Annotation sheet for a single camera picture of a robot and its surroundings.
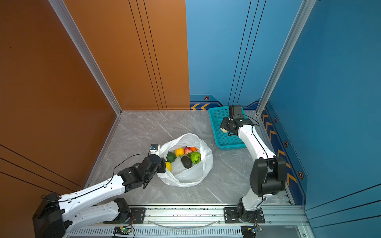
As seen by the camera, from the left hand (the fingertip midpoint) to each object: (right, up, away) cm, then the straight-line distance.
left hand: (166, 157), depth 82 cm
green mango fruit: (+1, -1, +7) cm, 7 cm away
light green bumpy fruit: (+16, -1, +6) cm, 17 cm away
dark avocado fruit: (+11, -4, +6) cm, 13 cm away
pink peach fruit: (+11, +3, +10) cm, 15 cm away
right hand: (+35, +19, +8) cm, 40 cm away
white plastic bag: (+6, -11, +3) cm, 14 cm away
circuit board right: (+44, -31, -12) cm, 56 cm away
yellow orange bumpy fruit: (+6, +2, +9) cm, 11 cm away
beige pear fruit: (+33, +15, +4) cm, 36 cm away
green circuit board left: (-19, -33, -11) cm, 39 cm away
